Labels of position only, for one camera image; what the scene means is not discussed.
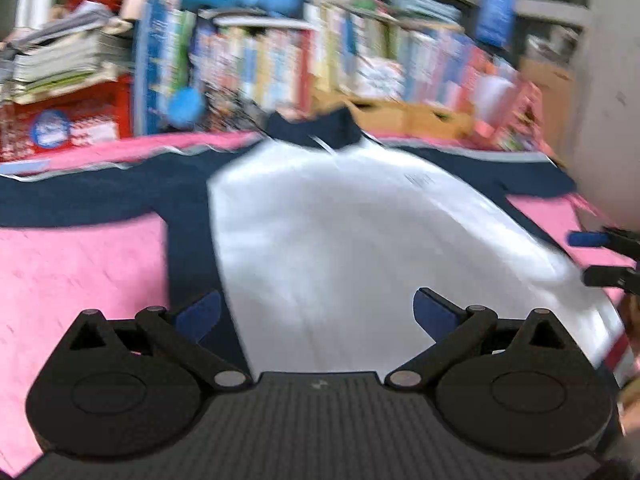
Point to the row of colourful picture books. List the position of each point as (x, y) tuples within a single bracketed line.
[(250, 70)]

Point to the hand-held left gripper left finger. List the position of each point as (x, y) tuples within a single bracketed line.
[(200, 312)]

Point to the blue package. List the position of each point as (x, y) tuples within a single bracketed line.
[(495, 10)]

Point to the cardboard box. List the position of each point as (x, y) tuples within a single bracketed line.
[(547, 100)]

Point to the white shelf board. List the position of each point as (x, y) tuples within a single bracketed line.
[(260, 22)]

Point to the row of pastel textbooks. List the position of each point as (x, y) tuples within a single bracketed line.
[(440, 70)]

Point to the wooden drawer organizer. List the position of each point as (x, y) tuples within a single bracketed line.
[(390, 117)]

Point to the navy and white jacket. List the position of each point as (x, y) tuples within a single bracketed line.
[(350, 235)]

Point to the red crate with blue sticker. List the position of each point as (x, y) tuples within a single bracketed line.
[(95, 110)]

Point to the stack of magazines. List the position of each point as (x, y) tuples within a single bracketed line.
[(60, 60)]

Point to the white box with pencil print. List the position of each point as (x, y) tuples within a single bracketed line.
[(380, 80)]

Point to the pink rack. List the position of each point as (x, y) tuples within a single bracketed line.
[(525, 110)]

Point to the blue plush ball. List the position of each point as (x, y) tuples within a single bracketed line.
[(185, 107)]

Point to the stack of teal booklets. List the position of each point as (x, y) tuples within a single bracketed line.
[(425, 5)]

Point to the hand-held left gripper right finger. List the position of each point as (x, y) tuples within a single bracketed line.
[(435, 312)]

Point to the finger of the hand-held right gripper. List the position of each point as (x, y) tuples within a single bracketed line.
[(585, 238), (607, 277)]

